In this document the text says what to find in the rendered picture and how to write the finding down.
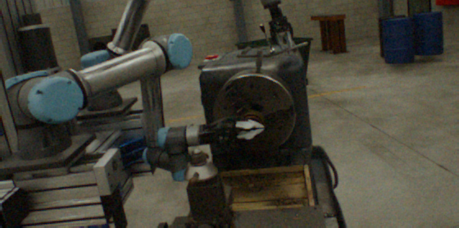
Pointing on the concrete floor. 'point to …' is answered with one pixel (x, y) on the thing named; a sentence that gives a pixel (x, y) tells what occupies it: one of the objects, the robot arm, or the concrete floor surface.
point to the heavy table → (332, 32)
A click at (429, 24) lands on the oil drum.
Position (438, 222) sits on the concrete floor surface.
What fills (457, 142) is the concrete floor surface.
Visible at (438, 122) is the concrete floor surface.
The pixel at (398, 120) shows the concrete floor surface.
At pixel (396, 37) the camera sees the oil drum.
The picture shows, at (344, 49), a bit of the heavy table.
